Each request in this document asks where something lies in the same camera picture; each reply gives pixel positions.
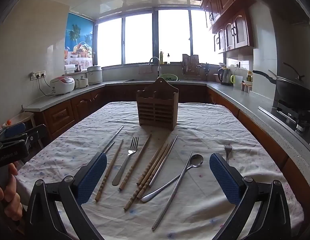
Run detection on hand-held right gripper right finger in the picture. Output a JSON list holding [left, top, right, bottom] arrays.
[[209, 153, 305, 240]]

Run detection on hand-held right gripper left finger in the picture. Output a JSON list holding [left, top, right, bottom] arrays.
[[26, 152, 108, 240]]

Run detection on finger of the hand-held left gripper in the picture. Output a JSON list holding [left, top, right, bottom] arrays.
[[0, 122, 27, 140], [26, 124, 47, 150]]

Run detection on pair of chopsticks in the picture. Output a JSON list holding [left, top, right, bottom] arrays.
[[102, 125, 124, 153]]

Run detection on wooden chopstick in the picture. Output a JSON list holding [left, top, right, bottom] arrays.
[[137, 145, 172, 200], [118, 134, 152, 190], [138, 144, 170, 193], [136, 142, 168, 186], [95, 139, 124, 202], [123, 144, 169, 210]]

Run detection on wooden utensil holder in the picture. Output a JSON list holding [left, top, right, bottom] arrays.
[[136, 77, 179, 131]]

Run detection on person's left hand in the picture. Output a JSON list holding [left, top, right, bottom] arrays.
[[0, 164, 23, 221]]

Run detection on small metal fork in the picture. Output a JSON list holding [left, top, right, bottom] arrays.
[[223, 144, 232, 164]]

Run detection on wooden lower cabinets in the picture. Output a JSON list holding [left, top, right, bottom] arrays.
[[32, 84, 310, 205]]

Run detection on wooden cabinets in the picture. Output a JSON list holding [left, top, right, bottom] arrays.
[[201, 0, 254, 54], [32, 84, 310, 205]]

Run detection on metal spoon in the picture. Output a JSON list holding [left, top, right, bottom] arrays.
[[141, 154, 204, 203]]

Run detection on large metal fork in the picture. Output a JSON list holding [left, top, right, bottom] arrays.
[[112, 137, 139, 186]]

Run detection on floral white tablecloth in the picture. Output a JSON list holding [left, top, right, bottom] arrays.
[[15, 102, 304, 240]]

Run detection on white and red rice cooker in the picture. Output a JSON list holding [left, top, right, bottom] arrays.
[[50, 76, 75, 96]]

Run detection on small white cooker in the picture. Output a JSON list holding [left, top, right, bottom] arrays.
[[75, 76, 89, 89]]

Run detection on grey kitchen countertop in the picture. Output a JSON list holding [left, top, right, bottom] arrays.
[[23, 79, 310, 180]]

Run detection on large white rice cooker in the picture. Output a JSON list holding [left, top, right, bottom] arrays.
[[87, 65, 103, 85]]

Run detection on gas stove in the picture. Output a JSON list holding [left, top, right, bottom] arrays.
[[259, 100, 310, 143]]

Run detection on group of condiment bottles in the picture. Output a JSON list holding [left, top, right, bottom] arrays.
[[241, 80, 253, 93]]

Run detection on steel electric kettle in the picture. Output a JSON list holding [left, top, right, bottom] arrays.
[[217, 67, 232, 86]]

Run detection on fruit and palm poster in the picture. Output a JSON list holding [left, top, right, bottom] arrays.
[[65, 12, 94, 65]]

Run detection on black wok with lid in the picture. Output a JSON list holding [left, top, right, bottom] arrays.
[[252, 62, 310, 112]]

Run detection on green colander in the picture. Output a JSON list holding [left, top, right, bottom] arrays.
[[157, 74, 178, 82]]

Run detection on knife and dish rack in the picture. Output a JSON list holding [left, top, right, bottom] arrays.
[[182, 54, 203, 80]]

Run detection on chrome sink faucet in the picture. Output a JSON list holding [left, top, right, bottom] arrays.
[[148, 57, 162, 79]]

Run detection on kitchen window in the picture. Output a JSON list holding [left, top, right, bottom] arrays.
[[95, 9, 224, 68]]

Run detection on wooden upper cabinets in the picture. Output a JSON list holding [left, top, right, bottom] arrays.
[[201, 0, 254, 54]]

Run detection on range hood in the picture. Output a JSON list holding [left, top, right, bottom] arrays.
[[241, 0, 310, 27]]

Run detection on black power cable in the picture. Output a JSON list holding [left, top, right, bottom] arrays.
[[38, 77, 55, 97]]

